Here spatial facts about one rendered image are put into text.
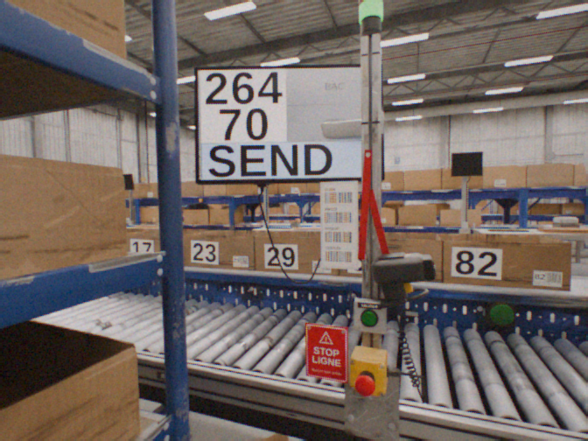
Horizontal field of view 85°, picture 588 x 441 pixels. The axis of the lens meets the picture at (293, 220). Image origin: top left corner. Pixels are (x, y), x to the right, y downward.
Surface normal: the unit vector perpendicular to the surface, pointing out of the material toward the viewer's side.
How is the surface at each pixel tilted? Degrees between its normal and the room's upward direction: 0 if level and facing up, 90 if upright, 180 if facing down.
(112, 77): 90
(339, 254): 90
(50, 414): 90
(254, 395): 90
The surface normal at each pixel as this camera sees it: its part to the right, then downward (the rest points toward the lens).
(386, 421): -0.35, 0.05
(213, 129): -0.01, -0.02
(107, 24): 0.93, 0.00
